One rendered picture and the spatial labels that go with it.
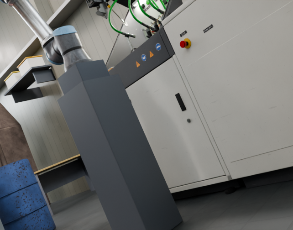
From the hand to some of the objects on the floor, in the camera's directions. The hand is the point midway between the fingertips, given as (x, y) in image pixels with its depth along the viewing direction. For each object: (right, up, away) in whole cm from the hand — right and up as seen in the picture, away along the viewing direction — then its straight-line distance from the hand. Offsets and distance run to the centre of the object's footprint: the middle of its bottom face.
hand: (107, 16), depth 209 cm
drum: (-88, -181, +126) cm, 237 cm away
